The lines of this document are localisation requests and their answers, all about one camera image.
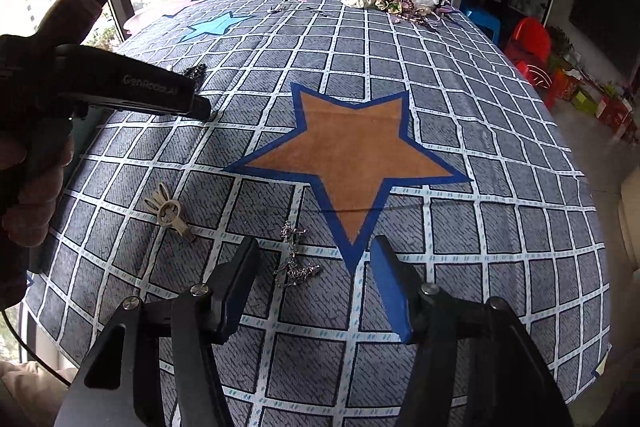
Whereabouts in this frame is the grey checked star tablecloth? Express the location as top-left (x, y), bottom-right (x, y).
top-left (25, 0), bottom-right (613, 427)

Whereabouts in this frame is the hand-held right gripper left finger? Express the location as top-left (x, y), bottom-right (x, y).
top-left (52, 236), bottom-right (261, 427)

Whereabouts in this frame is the silver chain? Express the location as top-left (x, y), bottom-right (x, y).
top-left (272, 219), bottom-right (323, 290)

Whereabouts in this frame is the black glitter hair clip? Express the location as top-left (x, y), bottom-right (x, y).
top-left (172, 63), bottom-right (208, 92)

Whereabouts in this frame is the pile of hair accessories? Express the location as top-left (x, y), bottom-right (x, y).
top-left (382, 0), bottom-right (458, 28)

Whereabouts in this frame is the pink plastic basin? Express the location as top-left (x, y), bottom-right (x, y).
top-left (122, 4), bottom-right (171, 32)

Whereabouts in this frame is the red plastic stool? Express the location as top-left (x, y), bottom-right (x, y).
top-left (505, 17), bottom-right (556, 108)

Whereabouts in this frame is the black cable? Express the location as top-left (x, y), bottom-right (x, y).
top-left (0, 304), bottom-right (73, 385)

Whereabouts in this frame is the blue plastic stool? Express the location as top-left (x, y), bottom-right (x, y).
top-left (460, 4), bottom-right (501, 42)

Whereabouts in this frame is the dark wall screen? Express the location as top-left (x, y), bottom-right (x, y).
top-left (570, 0), bottom-right (640, 78)

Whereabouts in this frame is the cream round tub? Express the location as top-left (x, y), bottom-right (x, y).
top-left (617, 167), bottom-right (640, 268)

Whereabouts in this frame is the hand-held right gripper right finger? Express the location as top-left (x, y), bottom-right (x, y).
top-left (370, 234), bottom-right (576, 427)

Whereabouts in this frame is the row of colourful boxes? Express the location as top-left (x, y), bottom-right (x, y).
top-left (550, 67), bottom-right (638, 138)

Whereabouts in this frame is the person's left hand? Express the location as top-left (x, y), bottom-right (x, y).
top-left (0, 139), bottom-right (76, 253)

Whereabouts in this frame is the beige hand-shaped hair clip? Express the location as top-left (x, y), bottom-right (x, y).
top-left (144, 183), bottom-right (197, 244)

